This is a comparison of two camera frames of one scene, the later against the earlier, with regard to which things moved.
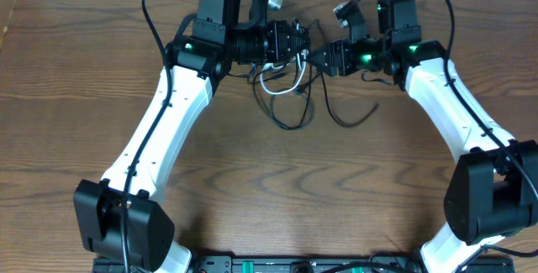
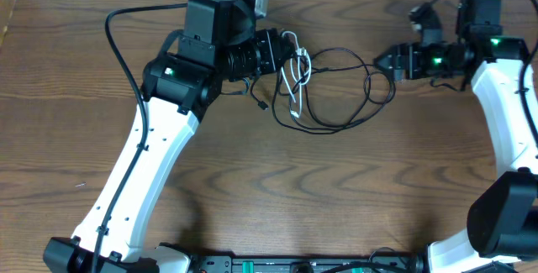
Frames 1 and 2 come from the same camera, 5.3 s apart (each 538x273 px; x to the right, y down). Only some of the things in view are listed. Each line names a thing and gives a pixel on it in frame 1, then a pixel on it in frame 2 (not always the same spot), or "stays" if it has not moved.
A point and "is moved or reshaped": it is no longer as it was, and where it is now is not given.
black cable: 308,106 to 367,78
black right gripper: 334,58 to 408,50
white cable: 303,64 is moved or reshaped
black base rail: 292,264 stays
